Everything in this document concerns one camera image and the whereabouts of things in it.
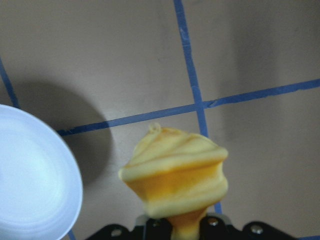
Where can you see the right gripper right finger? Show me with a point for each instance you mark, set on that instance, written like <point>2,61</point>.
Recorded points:
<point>215,228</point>

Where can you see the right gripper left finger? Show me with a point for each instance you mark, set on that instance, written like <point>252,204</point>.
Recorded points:
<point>144,229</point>

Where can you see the sliced yellow bread loaf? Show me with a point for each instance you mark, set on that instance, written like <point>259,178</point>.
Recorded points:
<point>177,175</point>

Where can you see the blue plate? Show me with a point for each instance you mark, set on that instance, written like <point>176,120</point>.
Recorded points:
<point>41,189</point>

